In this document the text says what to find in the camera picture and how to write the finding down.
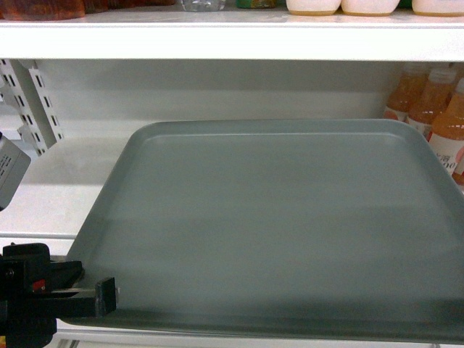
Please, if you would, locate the white slotted shelf upright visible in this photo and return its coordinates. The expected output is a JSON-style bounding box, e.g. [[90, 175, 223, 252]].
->
[[1, 58, 64, 156]]

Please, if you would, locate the orange juice bottle middle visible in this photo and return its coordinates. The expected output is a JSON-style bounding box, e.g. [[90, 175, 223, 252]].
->
[[407, 67, 457, 137]]

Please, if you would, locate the white jug right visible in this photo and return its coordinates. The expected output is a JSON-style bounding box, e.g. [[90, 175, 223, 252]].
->
[[412, 0, 463, 17]]

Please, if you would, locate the clear water bottle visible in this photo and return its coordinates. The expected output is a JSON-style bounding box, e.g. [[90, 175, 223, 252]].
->
[[181, 0, 225, 12]]

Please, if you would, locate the grey rectangular serving tray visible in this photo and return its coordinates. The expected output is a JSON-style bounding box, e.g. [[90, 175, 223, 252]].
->
[[68, 120, 463, 344]]

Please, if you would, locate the white jug left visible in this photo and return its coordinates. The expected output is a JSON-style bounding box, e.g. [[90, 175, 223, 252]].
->
[[286, 0, 341, 16]]

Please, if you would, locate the dark red snack package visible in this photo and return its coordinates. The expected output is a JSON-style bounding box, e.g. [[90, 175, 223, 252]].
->
[[1, 0, 85, 21]]

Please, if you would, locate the white jug middle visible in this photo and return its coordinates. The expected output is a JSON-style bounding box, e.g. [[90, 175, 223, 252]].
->
[[341, 0, 399, 17]]

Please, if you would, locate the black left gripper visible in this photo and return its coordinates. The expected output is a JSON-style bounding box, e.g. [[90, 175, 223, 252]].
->
[[1, 244, 117, 347]]

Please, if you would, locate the white jug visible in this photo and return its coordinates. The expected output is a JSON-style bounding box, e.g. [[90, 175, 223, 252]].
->
[[412, 0, 463, 17], [341, 0, 399, 17], [286, 0, 341, 16]]

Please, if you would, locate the orange juice bottle front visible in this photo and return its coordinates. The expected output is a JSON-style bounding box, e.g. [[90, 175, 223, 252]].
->
[[428, 78, 463, 186]]

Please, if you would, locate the orange juice bottle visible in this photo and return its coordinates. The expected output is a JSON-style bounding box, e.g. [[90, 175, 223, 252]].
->
[[383, 62, 429, 122], [407, 67, 457, 137], [428, 78, 463, 186]]

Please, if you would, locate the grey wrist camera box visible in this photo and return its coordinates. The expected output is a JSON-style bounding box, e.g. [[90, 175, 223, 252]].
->
[[0, 133, 31, 210]]

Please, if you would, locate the orange juice bottle back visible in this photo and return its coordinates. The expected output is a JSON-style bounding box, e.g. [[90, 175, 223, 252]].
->
[[383, 62, 429, 122]]

